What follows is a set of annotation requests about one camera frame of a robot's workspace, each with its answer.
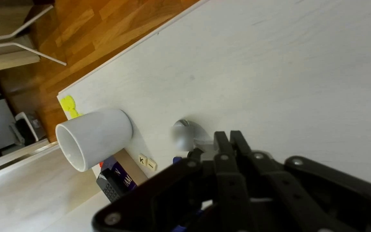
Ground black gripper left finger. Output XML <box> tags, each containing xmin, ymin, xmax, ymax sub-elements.
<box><xmin>92</xmin><ymin>132</ymin><xmax>256</xmax><ymax>232</ymax></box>

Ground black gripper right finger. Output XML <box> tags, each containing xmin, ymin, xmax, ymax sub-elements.
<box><xmin>231</xmin><ymin>130</ymin><xmax>371</xmax><ymax>232</ymax></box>

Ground white ceramic cup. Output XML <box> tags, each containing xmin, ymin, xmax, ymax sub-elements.
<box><xmin>56</xmin><ymin>108</ymin><xmax>135</xmax><ymax>172</ymax></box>

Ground small letter tiles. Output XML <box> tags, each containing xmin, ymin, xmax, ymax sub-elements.
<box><xmin>138</xmin><ymin>155</ymin><xmax>158</xmax><ymax>172</ymax></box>

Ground dark box with wooden base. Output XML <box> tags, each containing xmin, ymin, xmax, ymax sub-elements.
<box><xmin>97</xmin><ymin>150</ymin><xmax>147</xmax><ymax>202</ymax></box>

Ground white tv bench table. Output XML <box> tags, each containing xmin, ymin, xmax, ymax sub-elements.
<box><xmin>65</xmin><ymin>0</ymin><xmax>371</xmax><ymax>182</ymax></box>

